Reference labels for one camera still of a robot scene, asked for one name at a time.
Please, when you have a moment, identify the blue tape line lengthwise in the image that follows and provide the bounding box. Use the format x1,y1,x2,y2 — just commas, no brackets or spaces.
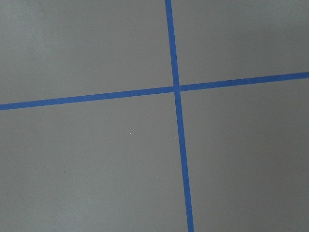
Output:
165,0,195,232

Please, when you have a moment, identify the blue tape line crosswise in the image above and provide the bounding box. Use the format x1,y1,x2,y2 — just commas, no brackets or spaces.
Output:
0,72,309,111

